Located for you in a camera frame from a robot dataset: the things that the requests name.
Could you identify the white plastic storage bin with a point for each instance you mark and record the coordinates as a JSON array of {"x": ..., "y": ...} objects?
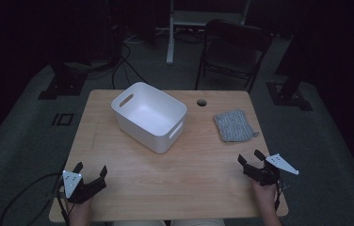
[{"x": 150, "y": 116}]

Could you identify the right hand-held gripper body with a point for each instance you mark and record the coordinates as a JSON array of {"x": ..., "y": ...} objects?
[{"x": 261, "y": 175}]

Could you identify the person's left hand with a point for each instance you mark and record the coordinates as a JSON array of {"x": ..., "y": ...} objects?
[{"x": 81, "y": 215}]

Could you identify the black stand base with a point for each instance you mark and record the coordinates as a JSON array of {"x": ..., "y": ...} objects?
[
  {"x": 65, "y": 84},
  {"x": 286, "y": 94}
]

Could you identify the grey fluffy cloth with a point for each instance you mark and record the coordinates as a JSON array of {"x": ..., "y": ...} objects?
[{"x": 233, "y": 125}]

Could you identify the black folding chair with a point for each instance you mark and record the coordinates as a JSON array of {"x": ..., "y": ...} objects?
[{"x": 234, "y": 34}]

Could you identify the person's right hand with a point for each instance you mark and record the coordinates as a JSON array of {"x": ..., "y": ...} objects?
[{"x": 265, "y": 197}]

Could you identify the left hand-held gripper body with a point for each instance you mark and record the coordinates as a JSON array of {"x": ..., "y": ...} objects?
[{"x": 87, "y": 190}]

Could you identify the white metal stand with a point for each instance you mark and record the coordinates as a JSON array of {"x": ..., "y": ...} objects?
[{"x": 170, "y": 47}]

